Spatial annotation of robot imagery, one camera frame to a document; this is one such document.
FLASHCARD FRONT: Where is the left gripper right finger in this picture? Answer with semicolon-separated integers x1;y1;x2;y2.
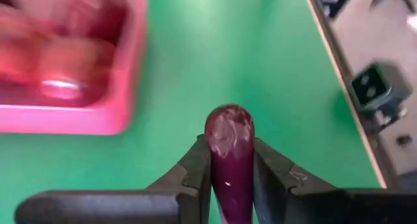
252;137;337;224

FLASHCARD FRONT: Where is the small dark red object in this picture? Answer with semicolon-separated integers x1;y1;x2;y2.
204;103;256;224

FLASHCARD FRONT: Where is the pink plastic basket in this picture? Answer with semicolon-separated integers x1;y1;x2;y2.
0;0;148;136

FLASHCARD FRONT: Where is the dark red apple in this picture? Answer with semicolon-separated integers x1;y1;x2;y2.
32;38;111;102

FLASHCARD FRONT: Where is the black power box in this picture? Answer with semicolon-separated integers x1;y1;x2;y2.
349;62;412;135

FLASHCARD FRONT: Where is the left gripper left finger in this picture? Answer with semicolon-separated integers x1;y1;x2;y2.
145;134;213;224

